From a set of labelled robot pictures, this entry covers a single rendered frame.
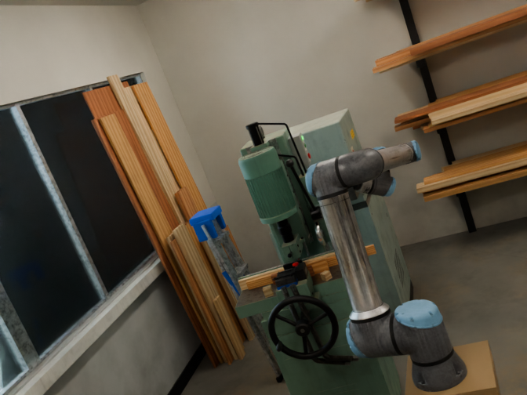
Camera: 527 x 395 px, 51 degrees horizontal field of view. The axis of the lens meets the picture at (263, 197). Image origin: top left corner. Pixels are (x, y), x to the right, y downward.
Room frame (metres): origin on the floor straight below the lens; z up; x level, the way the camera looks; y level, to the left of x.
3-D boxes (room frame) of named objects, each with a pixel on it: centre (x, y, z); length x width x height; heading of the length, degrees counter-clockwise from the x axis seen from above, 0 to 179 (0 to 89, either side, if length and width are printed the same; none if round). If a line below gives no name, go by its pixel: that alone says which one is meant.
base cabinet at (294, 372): (2.53, -0.07, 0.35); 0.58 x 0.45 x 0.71; 166
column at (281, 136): (2.70, -0.10, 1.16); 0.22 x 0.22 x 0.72; 76
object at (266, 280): (2.40, -0.08, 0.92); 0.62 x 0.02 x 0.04; 76
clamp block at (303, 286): (2.23, 0.01, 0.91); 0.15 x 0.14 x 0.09; 76
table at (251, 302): (2.31, -0.01, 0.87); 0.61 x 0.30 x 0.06; 76
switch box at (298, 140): (2.69, -0.25, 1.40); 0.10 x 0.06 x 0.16; 166
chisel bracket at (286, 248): (2.43, -0.05, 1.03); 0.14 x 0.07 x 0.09; 166
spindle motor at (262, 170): (2.41, -0.04, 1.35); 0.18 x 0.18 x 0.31
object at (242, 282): (2.44, -0.04, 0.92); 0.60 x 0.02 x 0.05; 76
